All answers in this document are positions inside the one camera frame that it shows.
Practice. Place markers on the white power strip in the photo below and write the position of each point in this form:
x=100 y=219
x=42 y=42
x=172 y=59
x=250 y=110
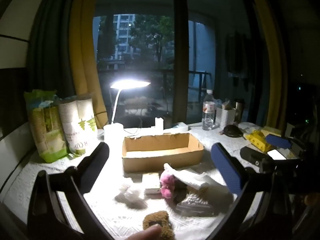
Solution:
x=178 y=128

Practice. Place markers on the green paper cup pack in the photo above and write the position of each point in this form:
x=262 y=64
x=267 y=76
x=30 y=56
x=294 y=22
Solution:
x=47 y=135

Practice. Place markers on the lit phone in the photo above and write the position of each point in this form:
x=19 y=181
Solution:
x=276 y=154

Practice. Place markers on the pale yellow packet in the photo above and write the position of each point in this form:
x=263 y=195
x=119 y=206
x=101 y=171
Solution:
x=271 y=130

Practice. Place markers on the dark green curtain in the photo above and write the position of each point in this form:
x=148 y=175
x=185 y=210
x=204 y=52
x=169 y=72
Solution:
x=50 y=42

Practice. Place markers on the metal thermos flask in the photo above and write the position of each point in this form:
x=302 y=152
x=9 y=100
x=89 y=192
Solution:
x=239 y=111

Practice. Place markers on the small white box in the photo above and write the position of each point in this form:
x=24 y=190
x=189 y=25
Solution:
x=152 y=182

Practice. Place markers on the dark round pouch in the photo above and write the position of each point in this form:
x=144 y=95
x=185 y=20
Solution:
x=232 y=131

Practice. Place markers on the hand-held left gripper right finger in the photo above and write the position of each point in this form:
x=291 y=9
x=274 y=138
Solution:
x=225 y=166

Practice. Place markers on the white cloth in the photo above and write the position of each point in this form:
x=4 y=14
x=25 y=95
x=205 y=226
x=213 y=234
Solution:
x=190 y=178

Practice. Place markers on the yellow curtain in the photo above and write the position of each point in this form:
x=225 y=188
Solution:
x=83 y=55
x=270 y=55

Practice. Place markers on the brown sponge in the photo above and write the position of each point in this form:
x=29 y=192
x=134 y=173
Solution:
x=157 y=221

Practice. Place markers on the grey dotted work glove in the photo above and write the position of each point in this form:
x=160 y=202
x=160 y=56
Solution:
x=197 y=205

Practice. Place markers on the white textured table cover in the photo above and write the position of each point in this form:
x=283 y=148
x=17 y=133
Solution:
x=120 y=215

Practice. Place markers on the white charger block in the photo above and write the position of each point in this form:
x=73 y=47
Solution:
x=159 y=126

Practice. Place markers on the white desk lamp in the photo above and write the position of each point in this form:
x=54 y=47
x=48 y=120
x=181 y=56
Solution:
x=113 y=135

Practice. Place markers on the person's left hand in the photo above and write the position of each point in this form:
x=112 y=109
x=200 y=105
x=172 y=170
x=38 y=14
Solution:
x=146 y=233

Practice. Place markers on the white perforated holder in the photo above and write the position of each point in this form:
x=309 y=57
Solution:
x=225 y=116

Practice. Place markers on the pink plush toy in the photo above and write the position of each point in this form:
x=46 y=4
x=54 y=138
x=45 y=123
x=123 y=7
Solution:
x=167 y=183

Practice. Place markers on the cardboard box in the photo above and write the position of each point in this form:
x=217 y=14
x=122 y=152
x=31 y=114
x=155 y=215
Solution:
x=160 y=161

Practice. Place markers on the white paper cup pack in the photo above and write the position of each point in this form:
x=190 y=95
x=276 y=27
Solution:
x=77 y=120

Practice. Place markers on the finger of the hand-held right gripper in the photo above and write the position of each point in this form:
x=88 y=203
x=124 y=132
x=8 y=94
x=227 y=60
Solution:
x=252 y=156
x=277 y=140

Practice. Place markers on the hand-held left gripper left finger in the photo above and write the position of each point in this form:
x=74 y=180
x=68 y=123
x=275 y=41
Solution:
x=96 y=161

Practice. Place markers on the clear plastic water bottle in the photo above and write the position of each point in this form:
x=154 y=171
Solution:
x=208 y=112

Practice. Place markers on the crumpled clear plastic wrap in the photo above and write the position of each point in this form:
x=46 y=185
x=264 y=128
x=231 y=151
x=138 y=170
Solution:
x=130 y=193

